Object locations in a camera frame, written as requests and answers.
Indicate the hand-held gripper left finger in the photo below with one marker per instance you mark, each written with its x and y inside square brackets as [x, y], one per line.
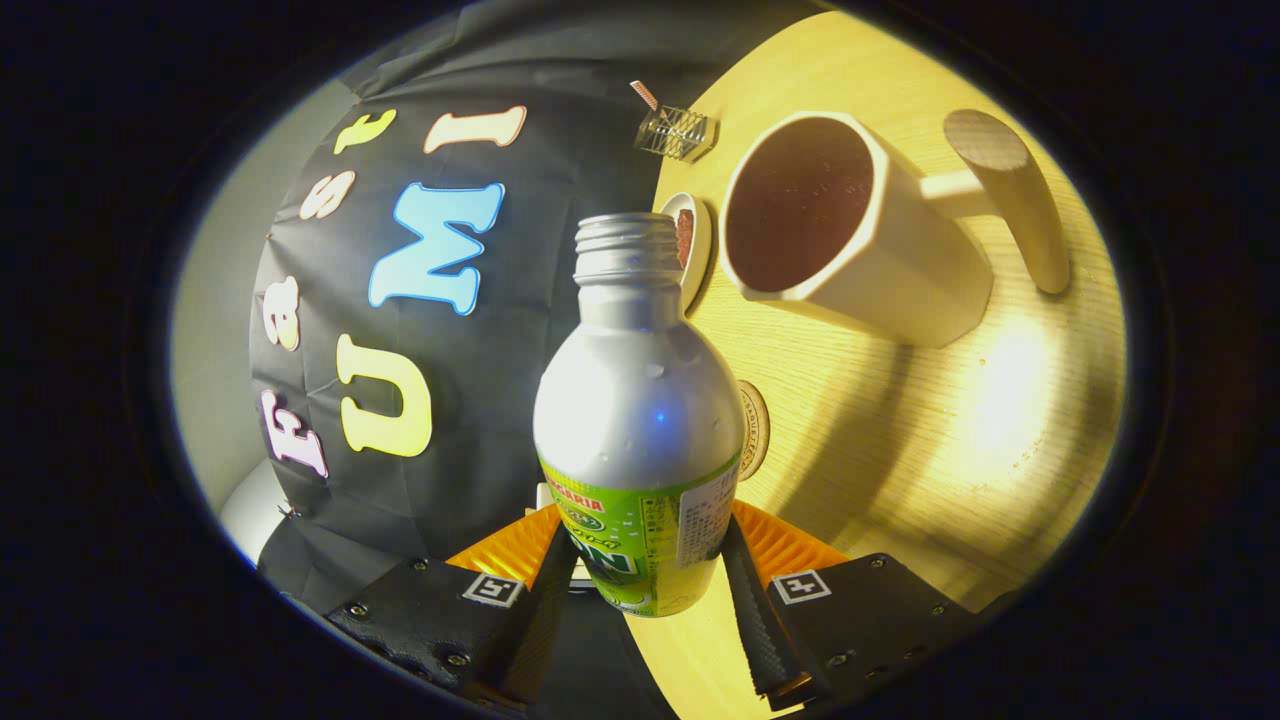
[535, 630]

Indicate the light wooden table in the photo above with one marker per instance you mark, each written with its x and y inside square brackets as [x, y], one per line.
[900, 450]

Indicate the reddish brown meat slice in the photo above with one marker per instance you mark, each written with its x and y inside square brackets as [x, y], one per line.
[685, 238]

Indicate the black backdrop cloth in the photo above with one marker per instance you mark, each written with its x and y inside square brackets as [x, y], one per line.
[500, 350]

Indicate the silver bottle with green label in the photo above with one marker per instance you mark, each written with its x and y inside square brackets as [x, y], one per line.
[640, 400]

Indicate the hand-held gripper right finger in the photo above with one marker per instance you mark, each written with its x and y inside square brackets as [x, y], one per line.
[755, 630]

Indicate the white oval plate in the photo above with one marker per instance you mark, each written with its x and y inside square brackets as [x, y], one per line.
[702, 250]

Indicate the round cork coaster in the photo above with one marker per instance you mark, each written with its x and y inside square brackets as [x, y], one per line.
[756, 430]

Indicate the pink striped straw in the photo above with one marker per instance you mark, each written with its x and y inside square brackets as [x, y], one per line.
[644, 95]

